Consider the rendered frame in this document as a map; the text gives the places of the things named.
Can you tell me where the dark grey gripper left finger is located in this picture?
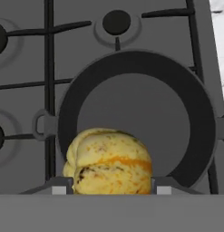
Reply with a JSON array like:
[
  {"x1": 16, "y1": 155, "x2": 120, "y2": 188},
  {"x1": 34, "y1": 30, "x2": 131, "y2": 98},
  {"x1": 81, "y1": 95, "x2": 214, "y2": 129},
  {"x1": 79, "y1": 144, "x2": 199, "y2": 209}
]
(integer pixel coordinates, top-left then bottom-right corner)
[{"x1": 20, "y1": 176, "x2": 74, "y2": 196}]

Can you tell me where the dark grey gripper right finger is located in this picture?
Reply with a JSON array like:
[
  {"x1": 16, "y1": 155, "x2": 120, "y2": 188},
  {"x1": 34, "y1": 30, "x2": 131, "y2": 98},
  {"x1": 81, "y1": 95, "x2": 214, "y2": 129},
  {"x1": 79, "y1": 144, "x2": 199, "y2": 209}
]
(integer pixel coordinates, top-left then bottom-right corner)
[{"x1": 151, "y1": 176, "x2": 204, "y2": 196}]

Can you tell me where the yellow and orange squash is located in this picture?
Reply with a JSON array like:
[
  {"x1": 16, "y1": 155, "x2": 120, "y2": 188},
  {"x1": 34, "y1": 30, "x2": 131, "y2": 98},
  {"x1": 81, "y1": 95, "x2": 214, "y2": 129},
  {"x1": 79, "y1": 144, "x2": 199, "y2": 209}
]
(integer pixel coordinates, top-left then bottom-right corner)
[{"x1": 62, "y1": 127, "x2": 153, "y2": 196}]

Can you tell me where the grey hob with black grates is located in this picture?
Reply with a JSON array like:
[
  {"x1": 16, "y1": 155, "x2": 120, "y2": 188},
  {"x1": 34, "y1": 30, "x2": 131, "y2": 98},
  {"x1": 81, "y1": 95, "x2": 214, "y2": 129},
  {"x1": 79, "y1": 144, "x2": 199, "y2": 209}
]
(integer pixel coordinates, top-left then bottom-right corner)
[{"x1": 0, "y1": 0, "x2": 224, "y2": 196}]

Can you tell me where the grey pot with two handles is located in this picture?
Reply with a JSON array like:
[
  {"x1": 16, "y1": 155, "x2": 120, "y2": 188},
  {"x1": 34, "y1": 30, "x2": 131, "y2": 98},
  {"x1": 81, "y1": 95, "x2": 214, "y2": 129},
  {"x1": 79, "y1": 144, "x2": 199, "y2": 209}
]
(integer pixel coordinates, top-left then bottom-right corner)
[{"x1": 32, "y1": 49, "x2": 224, "y2": 190}]

